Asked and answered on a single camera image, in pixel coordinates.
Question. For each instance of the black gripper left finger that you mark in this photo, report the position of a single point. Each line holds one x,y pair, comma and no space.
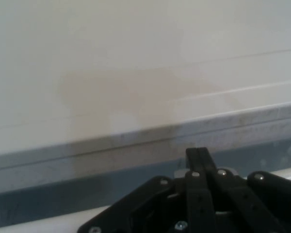
160,206

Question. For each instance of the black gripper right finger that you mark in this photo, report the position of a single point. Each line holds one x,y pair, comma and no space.
252,206

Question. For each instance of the grey metal frame rail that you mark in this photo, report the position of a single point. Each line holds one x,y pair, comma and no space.
63,174

